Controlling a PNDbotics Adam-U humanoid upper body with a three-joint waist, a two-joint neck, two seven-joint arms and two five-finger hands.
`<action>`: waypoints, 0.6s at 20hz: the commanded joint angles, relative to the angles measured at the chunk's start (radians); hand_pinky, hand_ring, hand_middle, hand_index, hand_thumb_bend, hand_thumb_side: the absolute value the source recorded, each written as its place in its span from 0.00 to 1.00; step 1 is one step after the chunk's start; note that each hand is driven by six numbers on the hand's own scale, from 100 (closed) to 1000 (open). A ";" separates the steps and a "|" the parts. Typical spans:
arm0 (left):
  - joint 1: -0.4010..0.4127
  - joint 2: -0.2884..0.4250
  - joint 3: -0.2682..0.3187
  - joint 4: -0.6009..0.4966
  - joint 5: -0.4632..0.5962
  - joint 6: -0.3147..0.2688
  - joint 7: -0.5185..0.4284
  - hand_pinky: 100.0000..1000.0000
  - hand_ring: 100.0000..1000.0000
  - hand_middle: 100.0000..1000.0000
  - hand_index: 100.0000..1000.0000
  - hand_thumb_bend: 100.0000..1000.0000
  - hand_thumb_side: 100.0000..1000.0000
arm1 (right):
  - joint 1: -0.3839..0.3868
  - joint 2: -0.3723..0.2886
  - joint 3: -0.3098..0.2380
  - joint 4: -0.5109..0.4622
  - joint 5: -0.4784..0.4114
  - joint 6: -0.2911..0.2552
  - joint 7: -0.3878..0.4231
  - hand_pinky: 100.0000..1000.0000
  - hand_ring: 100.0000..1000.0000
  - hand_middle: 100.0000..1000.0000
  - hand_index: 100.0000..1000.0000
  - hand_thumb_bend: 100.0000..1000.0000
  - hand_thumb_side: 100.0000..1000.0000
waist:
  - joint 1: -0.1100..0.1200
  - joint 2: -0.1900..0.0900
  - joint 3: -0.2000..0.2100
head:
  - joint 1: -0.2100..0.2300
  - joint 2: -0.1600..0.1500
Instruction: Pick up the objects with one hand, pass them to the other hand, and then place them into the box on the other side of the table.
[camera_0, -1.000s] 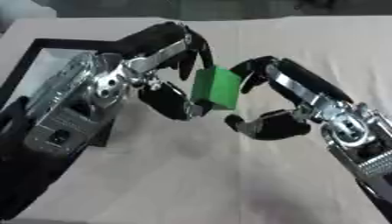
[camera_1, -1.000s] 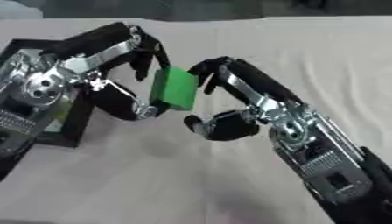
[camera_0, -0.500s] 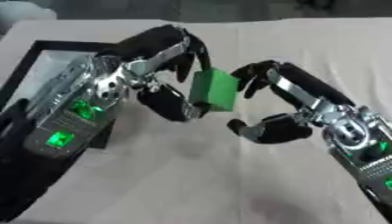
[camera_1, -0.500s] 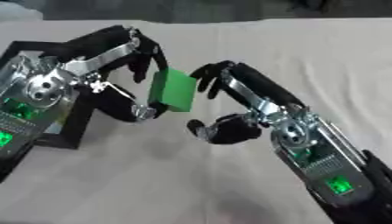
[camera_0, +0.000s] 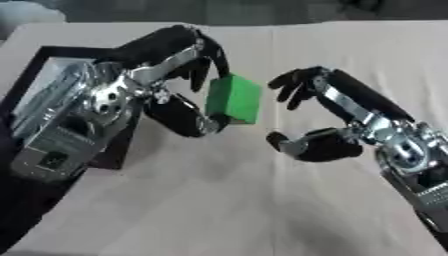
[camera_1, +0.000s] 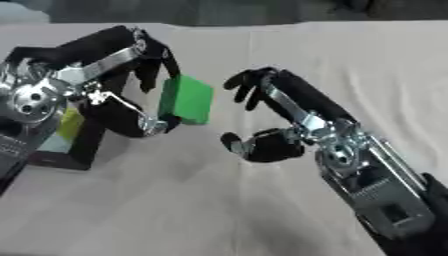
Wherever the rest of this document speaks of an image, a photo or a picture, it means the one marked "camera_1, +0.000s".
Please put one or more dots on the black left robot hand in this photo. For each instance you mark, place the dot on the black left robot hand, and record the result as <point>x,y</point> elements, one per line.
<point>111,115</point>

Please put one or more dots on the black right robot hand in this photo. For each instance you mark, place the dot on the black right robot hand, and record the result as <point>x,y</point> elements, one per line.
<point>303,95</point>

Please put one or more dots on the green rectangular block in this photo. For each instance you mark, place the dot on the green rectangular block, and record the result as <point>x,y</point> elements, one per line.
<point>188,99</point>

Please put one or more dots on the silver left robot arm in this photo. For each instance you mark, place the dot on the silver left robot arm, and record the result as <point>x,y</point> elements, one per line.
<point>29,110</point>

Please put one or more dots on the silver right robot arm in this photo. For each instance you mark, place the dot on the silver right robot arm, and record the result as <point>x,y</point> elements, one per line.
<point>379,186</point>

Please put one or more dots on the black box white inside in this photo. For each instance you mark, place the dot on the black box white inside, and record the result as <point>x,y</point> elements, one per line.
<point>67,146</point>

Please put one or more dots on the yellow object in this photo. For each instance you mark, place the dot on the yellow object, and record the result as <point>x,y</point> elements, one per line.
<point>70,123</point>

